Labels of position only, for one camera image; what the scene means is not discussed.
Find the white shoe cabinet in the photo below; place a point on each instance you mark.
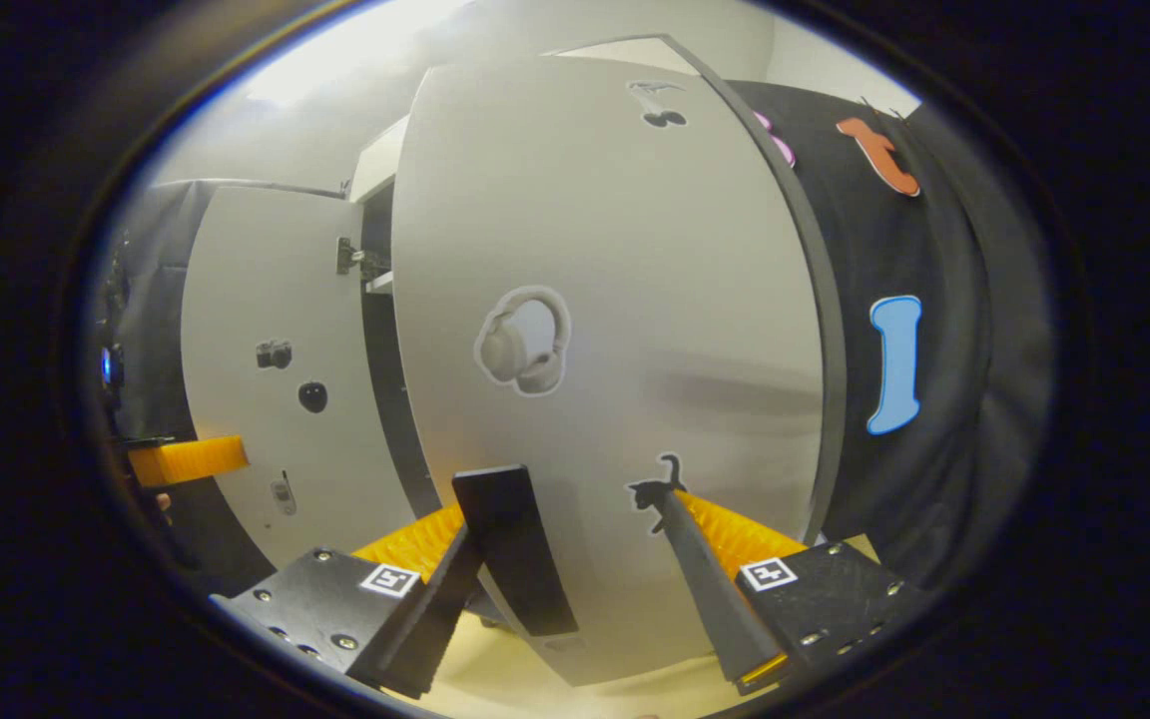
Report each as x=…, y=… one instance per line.
x=380, y=350

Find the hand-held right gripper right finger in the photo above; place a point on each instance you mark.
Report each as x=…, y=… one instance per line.
x=715, y=599

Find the white cabinet drawer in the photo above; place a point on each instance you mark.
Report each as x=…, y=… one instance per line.
x=380, y=160

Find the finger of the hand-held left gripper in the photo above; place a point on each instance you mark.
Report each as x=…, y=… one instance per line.
x=191, y=461

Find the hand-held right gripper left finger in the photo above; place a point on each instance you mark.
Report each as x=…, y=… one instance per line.
x=435, y=629

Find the metal door hinge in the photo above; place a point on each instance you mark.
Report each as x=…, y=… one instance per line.
x=350, y=257

